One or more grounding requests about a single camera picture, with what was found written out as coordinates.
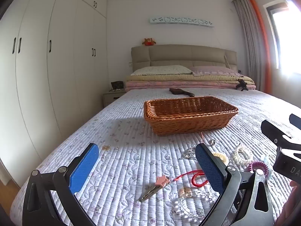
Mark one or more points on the pink pillow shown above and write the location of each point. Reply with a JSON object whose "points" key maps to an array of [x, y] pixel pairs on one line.
{"points": [[211, 70]]}

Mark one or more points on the dark brown wooden object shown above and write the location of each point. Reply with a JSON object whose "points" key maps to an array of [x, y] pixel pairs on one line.
{"points": [[180, 91]]}

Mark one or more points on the orange curtain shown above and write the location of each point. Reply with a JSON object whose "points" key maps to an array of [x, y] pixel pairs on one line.
{"points": [[263, 51]]}

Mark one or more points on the beige padded headboard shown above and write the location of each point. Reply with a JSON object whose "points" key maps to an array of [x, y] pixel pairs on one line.
{"points": [[178, 54]]}

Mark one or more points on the grey curtain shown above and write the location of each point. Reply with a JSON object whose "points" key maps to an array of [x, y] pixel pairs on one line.
{"points": [[247, 40]]}

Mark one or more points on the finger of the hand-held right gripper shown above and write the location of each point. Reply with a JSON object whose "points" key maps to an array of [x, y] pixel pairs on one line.
{"points": [[272, 129], [295, 119]]}

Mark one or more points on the folded pink blanket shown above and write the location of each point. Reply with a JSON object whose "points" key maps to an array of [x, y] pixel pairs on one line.
{"points": [[164, 86]]}

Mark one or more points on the window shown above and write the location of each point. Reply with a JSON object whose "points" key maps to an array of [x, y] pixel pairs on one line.
{"points": [[287, 40]]}

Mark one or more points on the folded yellow blanket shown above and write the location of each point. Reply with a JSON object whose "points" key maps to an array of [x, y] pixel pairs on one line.
{"points": [[178, 78]]}

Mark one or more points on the beige nightstand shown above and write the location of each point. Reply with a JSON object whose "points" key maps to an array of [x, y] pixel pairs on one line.
{"points": [[111, 98]]}

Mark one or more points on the pale blue wall decoration strip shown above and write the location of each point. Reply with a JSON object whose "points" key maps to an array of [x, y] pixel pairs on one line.
{"points": [[181, 21]]}

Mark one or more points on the black small tripod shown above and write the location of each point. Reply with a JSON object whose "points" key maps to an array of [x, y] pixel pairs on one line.
{"points": [[241, 83]]}

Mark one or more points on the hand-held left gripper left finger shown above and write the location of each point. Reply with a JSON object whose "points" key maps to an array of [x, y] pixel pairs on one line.
{"points": [[84, 167]]}

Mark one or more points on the dark small box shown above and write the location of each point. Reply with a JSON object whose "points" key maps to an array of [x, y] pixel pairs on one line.
{"points": [[117, 85]]}

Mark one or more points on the tan bear hair clip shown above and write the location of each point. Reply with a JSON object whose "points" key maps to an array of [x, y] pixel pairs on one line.
{"points": [[184, 191]]}

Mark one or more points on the white floral pillow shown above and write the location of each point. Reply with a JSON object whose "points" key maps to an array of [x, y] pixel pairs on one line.
{"points": [[162, 70]]}

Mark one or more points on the brown wicker basket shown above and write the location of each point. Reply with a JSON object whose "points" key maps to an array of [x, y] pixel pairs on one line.
{"points": [[188, 122]]}

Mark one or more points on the person's right hand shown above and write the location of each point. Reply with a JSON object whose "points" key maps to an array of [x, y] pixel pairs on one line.
{"points": [[294, 204]]}

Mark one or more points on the white floral quilted bedspread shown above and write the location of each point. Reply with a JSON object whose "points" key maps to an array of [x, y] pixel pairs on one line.
{"points": [[131, 155]]}

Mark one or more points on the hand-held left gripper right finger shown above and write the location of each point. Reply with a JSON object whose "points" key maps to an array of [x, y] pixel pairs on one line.
{"points": [[209, 167]]}

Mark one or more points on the white wardrobe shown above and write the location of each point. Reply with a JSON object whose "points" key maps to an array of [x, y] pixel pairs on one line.
{"points": [[58, 75]]}

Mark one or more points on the red brown plush toy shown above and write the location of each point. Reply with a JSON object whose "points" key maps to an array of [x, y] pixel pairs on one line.
{"points": [[148, 42]]}

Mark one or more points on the pink topped metal hair clip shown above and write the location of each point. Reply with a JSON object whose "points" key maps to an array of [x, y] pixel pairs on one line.
{"points": [[162, 181]]}

